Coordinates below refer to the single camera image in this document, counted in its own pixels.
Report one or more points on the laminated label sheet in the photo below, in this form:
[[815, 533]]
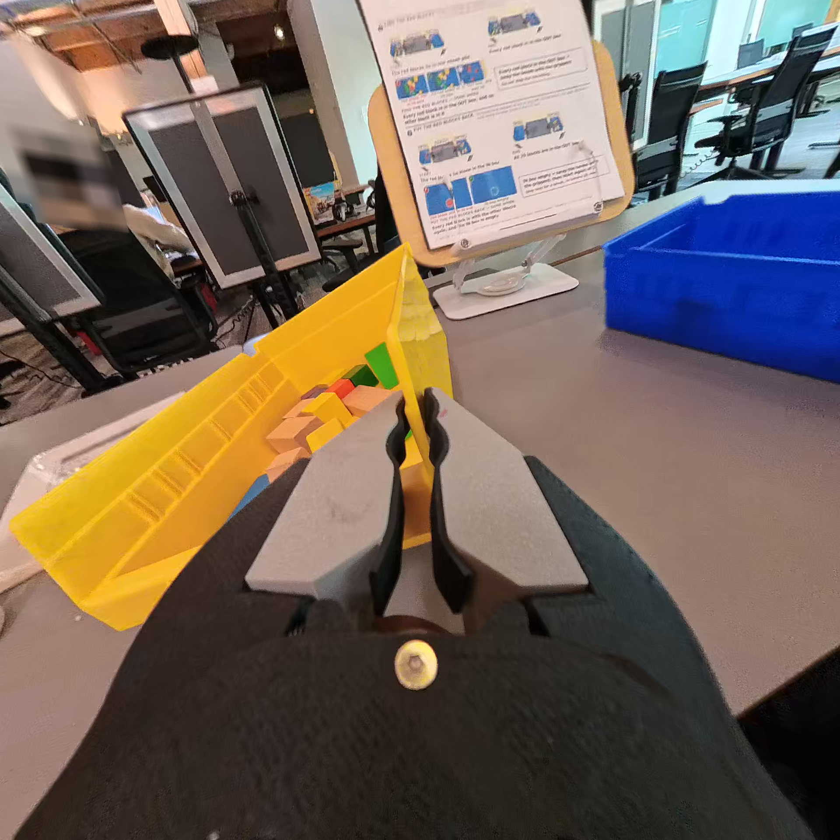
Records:
[[79, 449]]

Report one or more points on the white stand base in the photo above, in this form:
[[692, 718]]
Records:
[[525, 289]]

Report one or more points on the pile of coloured wooden blocks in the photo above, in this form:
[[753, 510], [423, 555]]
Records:
[[328, 413]]

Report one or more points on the colourful toy box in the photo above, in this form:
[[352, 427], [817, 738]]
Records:
[[320, 202]]

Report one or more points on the black floor lamp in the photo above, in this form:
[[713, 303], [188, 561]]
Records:
[[169, 49]]

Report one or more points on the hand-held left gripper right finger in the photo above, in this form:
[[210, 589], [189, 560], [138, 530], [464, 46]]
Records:
[[505, 518]]

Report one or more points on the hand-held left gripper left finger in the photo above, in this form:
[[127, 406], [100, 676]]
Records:
[[328, 518]]

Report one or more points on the yellow plastic bin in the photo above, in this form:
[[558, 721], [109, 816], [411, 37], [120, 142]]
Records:
[[164, 499]]

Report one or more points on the blue plastic bin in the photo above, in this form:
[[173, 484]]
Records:
[[722, 289]]

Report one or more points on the grey framed panel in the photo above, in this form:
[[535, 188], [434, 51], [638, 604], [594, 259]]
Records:
[[275, 184], [33, 262]]

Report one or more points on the black panel tripod stand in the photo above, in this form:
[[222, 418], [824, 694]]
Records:
[[262, 262]]

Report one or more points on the blue half-round wooden piece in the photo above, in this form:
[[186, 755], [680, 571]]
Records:
[[256, 489]]

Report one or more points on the black office chair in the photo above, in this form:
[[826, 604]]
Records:
[[131, 302], [774, 105], [676, 131], [341, 262]]

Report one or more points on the printed instruction sheet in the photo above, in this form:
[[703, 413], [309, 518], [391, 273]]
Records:
[[492, 118]]

